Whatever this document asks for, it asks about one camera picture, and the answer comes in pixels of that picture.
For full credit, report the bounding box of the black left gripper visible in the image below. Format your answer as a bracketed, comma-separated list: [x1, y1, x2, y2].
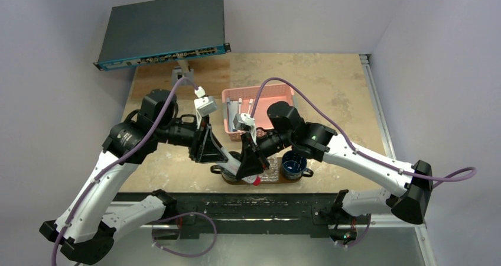
[156, 113, 228, 163]

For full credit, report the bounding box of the clear glass toothbrush holder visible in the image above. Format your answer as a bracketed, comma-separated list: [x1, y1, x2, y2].
[260, 155, 279, 183]

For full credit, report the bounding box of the dark grey mug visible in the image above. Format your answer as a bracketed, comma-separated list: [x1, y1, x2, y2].
[210, 151, 240, 183]

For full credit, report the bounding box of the oval wooden tray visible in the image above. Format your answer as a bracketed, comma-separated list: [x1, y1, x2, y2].
[223, 157, 301, 185]

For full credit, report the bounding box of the dark blue mug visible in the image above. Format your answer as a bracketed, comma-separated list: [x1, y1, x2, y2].
[280, 151, 314, 180]

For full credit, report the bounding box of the blue capped toothpaste tube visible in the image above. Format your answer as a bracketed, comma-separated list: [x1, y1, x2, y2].
[227, 101, 240, 132]

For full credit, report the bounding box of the pink plastic basket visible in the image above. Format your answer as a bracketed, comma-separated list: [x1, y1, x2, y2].
[222, 84, 295, 141]

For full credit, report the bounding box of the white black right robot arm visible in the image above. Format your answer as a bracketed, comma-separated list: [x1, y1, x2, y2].
[233, 101, 433, 225]

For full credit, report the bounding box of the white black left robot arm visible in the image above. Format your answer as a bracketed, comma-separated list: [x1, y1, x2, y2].
[40, 87, 240, 265]

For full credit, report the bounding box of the brown wooden board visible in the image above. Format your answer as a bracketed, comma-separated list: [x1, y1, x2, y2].
[130, 57, 231, 101]

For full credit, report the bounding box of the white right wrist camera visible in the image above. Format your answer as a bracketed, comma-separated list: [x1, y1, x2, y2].
[235, 113, 257, 139]

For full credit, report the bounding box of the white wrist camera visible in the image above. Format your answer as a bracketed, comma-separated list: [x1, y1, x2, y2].
[194, 86, 217, 117]
[235, 113, 257, 139]

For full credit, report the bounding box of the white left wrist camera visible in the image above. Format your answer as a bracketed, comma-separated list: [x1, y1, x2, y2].
[194, 86, 217, 117]

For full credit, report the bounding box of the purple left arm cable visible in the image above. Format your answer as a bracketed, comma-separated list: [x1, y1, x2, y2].
[51, 77, 201, 266]

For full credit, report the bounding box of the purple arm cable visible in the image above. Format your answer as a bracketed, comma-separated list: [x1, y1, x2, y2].
[249, 77, 479, 185]
[51, 77, 201, 266]

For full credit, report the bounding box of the black table front rail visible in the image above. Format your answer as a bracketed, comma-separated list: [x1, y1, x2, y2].
[112, 193, 408, 240]

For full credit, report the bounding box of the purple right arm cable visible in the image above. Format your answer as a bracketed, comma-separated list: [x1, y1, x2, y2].
[249, 77, 479, 185]

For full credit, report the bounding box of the grey metal bracket stand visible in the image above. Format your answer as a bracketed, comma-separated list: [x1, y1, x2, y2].
[171, 60, 194, 86]

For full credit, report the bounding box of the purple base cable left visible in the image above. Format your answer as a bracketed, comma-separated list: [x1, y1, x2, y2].
[151, 212, 219, 258]

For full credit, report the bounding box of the grey blue network switch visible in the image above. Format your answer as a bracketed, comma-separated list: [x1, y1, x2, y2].
[94, 0, 232, 71]

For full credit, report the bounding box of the aluminium frame rail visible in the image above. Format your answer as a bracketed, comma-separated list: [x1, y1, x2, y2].
[359, 54, 396, 160]

